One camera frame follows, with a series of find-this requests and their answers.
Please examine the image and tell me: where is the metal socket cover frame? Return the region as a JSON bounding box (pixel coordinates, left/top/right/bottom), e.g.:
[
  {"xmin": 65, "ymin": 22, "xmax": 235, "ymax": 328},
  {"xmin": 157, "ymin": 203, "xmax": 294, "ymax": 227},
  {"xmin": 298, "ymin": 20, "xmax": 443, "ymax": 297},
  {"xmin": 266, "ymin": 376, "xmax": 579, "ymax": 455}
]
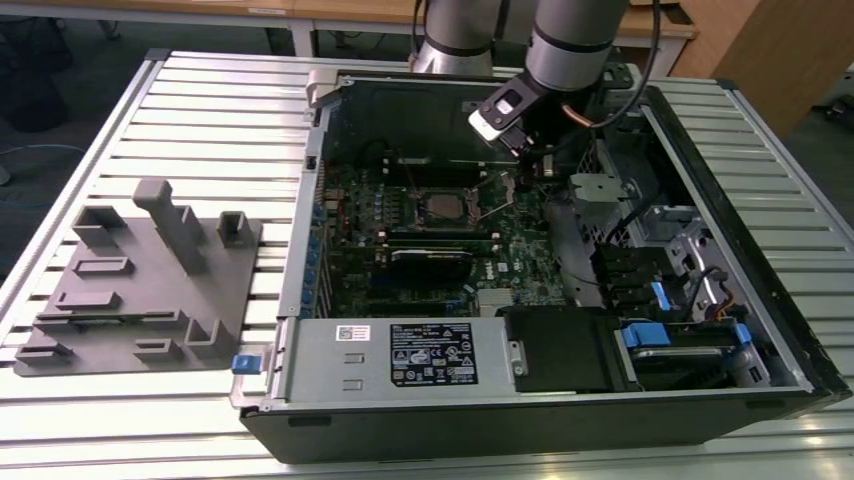
[{"xmin": 464, "ymin": 167, "xmax": 496, "ymax": 221}]

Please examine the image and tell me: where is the silver CPU plate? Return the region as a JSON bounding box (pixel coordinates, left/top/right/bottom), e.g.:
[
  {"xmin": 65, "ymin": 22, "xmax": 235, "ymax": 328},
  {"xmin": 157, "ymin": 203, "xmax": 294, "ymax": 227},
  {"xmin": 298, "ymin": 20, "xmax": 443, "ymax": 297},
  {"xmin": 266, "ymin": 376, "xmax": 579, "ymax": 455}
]
[{"xmin": 426, "ymin": 193, "xmax": 464, "ymax": 220}]

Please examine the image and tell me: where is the CPU socket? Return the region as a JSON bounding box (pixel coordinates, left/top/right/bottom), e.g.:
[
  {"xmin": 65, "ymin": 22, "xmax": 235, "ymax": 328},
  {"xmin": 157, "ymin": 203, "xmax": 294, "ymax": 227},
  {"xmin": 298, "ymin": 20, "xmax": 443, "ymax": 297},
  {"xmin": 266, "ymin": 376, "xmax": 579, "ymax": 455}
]
[{"xmin": 412, "ymin": 187, "xmax": 487, "ymax": 232}]

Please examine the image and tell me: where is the perforated metal drive cage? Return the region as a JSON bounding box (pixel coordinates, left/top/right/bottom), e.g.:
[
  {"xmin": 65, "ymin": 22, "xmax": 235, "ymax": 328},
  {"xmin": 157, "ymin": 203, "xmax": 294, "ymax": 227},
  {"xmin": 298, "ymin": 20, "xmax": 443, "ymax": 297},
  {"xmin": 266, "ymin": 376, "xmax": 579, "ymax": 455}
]
[{"xmin": 586, "ymin": 110, "xmax": 659, "ymax": 176}]

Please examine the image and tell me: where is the green motherboard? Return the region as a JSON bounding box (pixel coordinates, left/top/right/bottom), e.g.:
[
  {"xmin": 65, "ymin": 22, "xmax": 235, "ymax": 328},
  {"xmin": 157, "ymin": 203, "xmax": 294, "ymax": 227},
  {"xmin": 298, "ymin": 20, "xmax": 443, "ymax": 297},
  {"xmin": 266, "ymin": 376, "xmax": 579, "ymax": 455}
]
[{"xmin": 318, "ymin": 162, "xmax": 583, "ymax": 319}]

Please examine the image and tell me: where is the black disk bay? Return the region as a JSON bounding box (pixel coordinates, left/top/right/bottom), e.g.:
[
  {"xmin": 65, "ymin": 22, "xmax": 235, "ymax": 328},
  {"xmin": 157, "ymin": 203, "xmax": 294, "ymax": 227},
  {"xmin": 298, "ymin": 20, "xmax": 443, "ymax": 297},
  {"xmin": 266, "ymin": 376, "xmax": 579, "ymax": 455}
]
[{"xmin": 590, "ymin": 243, "xmax": 689, "ymax": 315}]

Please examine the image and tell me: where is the silver chipset heat sink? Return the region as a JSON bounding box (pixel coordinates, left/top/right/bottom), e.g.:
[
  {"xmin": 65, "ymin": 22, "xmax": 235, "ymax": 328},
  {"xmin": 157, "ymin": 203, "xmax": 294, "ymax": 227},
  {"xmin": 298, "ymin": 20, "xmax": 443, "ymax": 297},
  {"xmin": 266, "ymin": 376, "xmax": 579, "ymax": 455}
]
[{"xmin": 476, "ymin": 287, "xmax": 516, "ymax": 308}]

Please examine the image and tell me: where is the black graphics card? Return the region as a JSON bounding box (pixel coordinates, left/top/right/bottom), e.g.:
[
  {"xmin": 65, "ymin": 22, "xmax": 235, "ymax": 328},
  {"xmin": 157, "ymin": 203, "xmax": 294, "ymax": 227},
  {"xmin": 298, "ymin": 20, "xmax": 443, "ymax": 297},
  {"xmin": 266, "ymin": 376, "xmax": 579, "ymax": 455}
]
[{"xmin": 388, "ymin": 245, "xmax": 476, "ymax": 297}]

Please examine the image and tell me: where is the wooden cabinet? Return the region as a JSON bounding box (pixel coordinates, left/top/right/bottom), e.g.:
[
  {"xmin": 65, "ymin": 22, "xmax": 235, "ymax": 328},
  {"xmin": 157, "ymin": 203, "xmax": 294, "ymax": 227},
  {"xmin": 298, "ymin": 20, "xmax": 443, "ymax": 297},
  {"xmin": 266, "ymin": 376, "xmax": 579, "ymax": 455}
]
[{"xmin": 671, "ymin": 0, "xmax": 854, "ymax": 137}]

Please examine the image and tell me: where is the hard disk in blue carrier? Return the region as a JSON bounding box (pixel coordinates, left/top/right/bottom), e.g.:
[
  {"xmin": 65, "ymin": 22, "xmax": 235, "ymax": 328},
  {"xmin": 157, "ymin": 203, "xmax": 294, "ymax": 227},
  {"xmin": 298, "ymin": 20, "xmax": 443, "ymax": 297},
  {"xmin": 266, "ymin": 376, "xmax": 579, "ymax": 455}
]
[{"xmin": 616, "ymin": 320, "xmax": 753, "ymax": 392}]

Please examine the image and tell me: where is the office chair base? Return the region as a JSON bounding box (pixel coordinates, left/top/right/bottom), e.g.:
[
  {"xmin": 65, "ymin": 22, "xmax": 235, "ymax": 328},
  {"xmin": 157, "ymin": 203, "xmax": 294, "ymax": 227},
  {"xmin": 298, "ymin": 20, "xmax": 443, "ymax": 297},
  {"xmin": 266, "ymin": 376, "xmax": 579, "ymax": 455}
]
[{"xmin": 810, "ymin": 67, "xmax": 854, "ymax": 124}]

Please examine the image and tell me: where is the grey power supply unit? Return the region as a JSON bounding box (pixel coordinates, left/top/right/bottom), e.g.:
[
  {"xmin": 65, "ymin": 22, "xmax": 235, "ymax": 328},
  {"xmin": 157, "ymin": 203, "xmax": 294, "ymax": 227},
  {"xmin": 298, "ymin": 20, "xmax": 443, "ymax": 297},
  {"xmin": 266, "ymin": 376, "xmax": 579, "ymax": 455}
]
[{"xmin": 283, "ymin": 315, "xmax": 523, "ymax": 402}]

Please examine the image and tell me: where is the black open PC case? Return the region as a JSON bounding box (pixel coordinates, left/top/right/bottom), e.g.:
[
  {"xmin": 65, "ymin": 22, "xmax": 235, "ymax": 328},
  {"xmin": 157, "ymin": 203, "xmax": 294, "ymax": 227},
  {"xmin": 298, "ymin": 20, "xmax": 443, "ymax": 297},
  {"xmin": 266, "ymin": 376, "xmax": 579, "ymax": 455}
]
[{"xmin": 230, "ymin": 67, "xmax": 854, "ymax": 464}]

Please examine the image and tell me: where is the grey parts rack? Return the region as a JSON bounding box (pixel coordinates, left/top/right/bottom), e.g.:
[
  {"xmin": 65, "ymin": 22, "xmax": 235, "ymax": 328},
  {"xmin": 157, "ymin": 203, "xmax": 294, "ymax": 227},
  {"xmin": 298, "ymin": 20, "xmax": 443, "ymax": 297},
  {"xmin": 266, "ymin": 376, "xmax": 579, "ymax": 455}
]
[{"xmin": 12, "ymin": 177, "xmax": 266, "ymax": 379}]

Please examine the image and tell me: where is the black office chair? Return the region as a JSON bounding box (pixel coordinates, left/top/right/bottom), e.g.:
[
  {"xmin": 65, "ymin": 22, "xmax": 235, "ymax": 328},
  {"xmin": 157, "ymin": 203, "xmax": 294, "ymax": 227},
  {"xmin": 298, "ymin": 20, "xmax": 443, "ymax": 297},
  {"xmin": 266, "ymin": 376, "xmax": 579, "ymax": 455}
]
[{"xmin": 0, "ymin": 17, "xmax": 76, "ymax": 135}]

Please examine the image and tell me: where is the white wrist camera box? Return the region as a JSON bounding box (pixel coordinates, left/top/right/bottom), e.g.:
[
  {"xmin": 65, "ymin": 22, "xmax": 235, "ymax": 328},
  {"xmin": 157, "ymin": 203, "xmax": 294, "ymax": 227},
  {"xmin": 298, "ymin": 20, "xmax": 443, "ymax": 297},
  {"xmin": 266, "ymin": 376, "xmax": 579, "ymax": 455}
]
[{"xmin": 466, "ymin": 88, "xmax": 536, "ymax": 147}]

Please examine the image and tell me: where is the grey metal bracket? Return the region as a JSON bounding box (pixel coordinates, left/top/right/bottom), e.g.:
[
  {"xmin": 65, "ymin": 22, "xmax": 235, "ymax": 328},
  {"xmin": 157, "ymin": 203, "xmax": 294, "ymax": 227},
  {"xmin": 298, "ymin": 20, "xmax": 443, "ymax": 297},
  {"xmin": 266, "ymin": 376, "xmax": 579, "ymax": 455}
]
[{"xmin": 566, "ymin": 172, "xmax": 643, "ymax": 217}]

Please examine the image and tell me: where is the grey case handle latch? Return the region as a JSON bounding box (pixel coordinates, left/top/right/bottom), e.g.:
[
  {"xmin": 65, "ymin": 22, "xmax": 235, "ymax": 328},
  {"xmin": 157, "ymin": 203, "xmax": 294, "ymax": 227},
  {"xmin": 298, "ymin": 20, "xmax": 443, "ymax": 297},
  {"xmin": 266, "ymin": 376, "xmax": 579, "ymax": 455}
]
[{"xmin": 304, "ymin": 68, "xmax": 343, "ymax": 110}]

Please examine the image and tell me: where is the wooden desk white frame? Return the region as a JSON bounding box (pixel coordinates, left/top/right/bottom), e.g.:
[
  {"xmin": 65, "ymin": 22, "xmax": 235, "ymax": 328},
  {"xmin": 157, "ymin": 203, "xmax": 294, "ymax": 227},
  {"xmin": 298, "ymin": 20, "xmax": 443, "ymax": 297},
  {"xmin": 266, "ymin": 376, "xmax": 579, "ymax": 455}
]
[{"xmin": 36, "ymin": 0, "xmax": 701, "ymax": 77}]

